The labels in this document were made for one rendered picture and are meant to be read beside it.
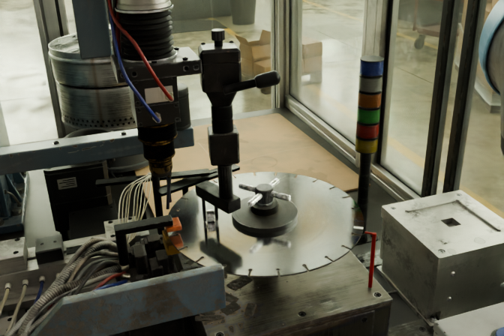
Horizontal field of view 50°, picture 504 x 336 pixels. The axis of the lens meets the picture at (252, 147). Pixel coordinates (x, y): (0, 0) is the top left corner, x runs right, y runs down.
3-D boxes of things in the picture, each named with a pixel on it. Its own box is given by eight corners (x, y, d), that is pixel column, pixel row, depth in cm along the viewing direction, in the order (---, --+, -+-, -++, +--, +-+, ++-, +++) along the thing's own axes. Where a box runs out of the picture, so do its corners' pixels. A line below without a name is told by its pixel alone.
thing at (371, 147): (370, 143, 113) (370, 130, 112) (381, 152, 109) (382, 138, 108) (350, 147, 112) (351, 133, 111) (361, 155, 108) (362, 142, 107)
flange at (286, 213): (262, 193, 99) (261, 181, 98) (310, 213, 92) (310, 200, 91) (217, 217, 91) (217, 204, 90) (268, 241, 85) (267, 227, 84)
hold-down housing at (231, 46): (240, 154, 85) (235, 25, 77) (244, 167, 81) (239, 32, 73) (204, 157, 84) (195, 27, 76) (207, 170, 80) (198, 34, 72)
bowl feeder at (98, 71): (164, 133, 180) (154, 24, 165) (183, 172, 153) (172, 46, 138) (67, 147, 171) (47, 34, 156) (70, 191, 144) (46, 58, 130)
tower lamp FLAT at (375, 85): (374, 85, 108) (375, 70, 107) (386, 91, 104) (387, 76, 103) (354, 88, 107) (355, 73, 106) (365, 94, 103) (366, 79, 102)
